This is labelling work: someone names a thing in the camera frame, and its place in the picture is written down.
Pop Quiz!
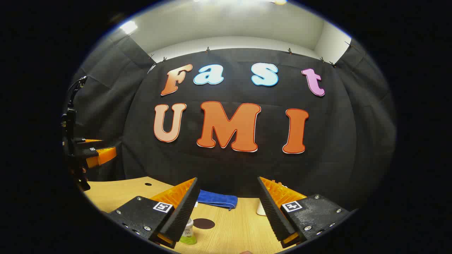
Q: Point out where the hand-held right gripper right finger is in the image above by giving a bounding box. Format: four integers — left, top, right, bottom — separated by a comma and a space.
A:
257, 176, 359, 248

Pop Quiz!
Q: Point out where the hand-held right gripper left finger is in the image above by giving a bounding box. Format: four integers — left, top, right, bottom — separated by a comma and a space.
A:
106, 177, 201, 249

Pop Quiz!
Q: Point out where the white green water bottle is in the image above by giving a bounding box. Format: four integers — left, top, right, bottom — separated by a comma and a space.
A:
179, 218, 197, 245

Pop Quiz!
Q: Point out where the dark round coaster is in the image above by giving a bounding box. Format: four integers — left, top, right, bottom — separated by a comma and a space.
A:
193, 218, 215, 230

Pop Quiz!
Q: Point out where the blue towel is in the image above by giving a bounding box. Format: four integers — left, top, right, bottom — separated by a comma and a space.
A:
197, 189, 238, 211

